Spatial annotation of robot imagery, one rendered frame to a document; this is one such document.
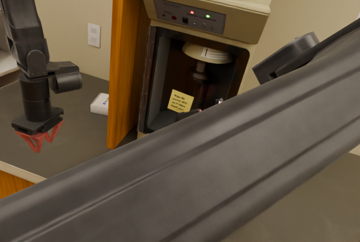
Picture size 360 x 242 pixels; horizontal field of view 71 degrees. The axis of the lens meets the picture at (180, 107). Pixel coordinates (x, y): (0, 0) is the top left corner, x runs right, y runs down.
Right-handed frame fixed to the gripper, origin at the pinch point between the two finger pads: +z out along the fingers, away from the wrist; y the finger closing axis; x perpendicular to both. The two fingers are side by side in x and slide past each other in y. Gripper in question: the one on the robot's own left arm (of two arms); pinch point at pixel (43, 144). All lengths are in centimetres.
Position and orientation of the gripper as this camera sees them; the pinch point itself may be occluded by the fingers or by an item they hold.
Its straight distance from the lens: 74.7
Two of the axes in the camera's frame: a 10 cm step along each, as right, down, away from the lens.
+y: 2.7, -4.5, 8.5
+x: -9.5, -2.8, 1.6
